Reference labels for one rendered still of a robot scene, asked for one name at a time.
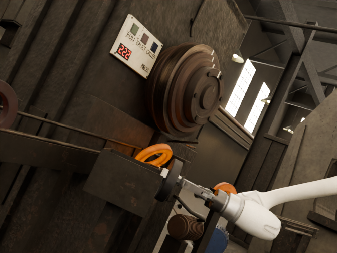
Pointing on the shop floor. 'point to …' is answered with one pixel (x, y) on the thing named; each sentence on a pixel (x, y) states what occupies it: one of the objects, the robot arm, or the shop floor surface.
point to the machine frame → (96, 103)
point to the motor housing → (181, 233)
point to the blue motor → (218, 240)
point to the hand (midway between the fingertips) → (171, 175)
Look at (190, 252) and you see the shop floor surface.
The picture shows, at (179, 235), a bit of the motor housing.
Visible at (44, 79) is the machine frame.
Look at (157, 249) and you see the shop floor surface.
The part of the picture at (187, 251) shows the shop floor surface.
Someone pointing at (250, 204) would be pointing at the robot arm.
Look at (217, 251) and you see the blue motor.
